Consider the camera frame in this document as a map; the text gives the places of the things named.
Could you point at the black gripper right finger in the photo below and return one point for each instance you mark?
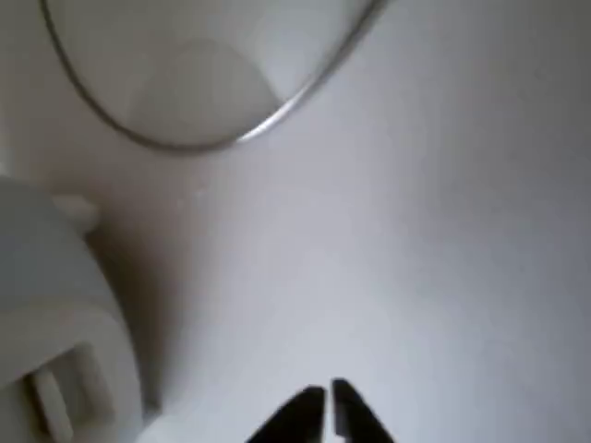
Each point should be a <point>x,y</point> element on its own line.
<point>353,420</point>

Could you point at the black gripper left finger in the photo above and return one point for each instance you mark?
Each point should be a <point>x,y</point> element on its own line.
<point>302,420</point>

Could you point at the white bowl with metal rim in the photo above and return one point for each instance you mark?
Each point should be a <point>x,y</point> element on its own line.
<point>184,69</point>

